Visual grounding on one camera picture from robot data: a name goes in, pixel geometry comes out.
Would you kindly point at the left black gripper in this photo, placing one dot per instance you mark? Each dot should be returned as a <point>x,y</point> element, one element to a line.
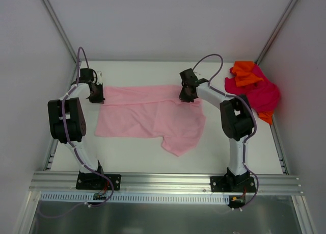
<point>96,94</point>

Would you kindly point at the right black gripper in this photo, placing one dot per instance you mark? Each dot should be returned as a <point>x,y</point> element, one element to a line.
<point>187,93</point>

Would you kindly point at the pink t-shirt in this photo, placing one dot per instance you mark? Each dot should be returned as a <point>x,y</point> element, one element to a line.
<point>150,112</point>

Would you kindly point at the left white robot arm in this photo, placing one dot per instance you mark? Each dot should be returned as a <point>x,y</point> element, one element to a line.
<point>67,122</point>

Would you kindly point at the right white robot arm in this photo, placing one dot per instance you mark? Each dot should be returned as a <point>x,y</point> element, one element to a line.
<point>238,122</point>

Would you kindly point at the orange t-shirt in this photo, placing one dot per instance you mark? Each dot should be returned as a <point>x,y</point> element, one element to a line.
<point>244,73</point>

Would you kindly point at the magenta t-shirt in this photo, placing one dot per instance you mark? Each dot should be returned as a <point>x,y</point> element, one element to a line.
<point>263,96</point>

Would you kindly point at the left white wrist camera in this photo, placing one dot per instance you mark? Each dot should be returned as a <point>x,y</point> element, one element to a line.
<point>99,78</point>

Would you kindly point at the left aluminium corner post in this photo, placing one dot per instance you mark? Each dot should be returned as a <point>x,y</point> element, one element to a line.
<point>60,30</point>

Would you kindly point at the aluminium corner post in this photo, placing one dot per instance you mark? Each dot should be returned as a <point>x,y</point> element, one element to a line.
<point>60,30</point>
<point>277,29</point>

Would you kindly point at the left black base bracket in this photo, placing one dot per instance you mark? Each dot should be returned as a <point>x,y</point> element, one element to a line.
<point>92,181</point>

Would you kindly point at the black base bracket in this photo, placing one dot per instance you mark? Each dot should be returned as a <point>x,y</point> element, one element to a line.
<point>92,181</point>
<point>233,183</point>

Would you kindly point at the aluminium mounting rail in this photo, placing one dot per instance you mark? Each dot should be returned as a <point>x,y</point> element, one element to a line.
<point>161,183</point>

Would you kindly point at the right black base bracket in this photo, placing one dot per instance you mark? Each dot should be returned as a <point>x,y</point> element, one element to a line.
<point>233,183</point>

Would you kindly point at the white slotted cable duct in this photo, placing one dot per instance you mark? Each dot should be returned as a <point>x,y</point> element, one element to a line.
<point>136,198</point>

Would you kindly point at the right aluminium corner post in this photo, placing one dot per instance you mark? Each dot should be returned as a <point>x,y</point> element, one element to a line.
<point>277,29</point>

